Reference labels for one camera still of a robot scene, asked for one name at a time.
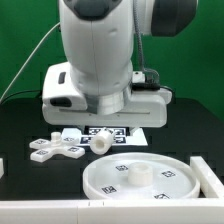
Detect white cable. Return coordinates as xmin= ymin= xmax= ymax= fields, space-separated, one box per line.
xmin=0 ymin=21 xmax=62 ymax=103

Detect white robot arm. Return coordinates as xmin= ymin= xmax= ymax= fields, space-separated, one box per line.
xmin=42 ymin=0 xmax=198 ymax=127

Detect black cable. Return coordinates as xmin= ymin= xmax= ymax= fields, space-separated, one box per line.
xmin=0 ymin=89 xmax=44 ymax=106

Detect white cross-shaped table base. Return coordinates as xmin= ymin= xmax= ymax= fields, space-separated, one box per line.
xmin=29 ymin=132 xmax=85 ymax=163

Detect white marker sheet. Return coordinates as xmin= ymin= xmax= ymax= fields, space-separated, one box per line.
xmin=62 ymin=127 xmax=148 ymax=146

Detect white round table top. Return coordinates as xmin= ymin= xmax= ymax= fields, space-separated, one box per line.
xmin=83 ymin=152 xmax=200 ymax=200

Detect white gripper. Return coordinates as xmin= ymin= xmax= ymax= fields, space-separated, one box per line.
xmin=42 ymin=89 xmax=172 ymax=127

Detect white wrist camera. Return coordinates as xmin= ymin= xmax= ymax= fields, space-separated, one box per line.
xmin=41 ymin=61 xmax=88 ymax=111

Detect white block at left edge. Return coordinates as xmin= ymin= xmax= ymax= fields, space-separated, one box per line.
xmin=0 ymin=158 xmax=4 ymax=179

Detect white L-shaped corner fence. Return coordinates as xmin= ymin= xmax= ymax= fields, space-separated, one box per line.
xmin=0 ymin=156 xmax=224 ymax=224

